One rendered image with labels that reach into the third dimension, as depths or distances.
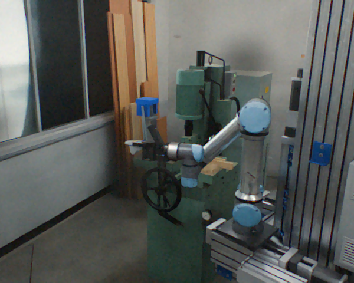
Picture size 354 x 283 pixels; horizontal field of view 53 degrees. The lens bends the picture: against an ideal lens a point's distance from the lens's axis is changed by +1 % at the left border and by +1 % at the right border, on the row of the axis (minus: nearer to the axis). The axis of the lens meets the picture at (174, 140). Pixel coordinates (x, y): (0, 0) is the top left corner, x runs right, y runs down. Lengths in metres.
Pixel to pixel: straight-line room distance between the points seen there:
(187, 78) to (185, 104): 0.16
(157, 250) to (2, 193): 1.26
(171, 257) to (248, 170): 1.26
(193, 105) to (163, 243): 0.99
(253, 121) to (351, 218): 0.58
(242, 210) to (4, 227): 2.10
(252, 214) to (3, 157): 2.00
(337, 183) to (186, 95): 1.03
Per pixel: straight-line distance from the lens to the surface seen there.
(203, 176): 2.20
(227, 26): 4.59
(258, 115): 1.40
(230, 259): 1.86
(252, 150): 1.46
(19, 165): 3.07
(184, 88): 2.22
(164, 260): 2.65
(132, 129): 3.69
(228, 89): 2.48
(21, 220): 3.24
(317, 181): 1.71
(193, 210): 2.33
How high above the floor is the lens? 1.70
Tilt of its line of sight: 16 degrees down
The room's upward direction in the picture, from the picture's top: 1 degrees clockwise
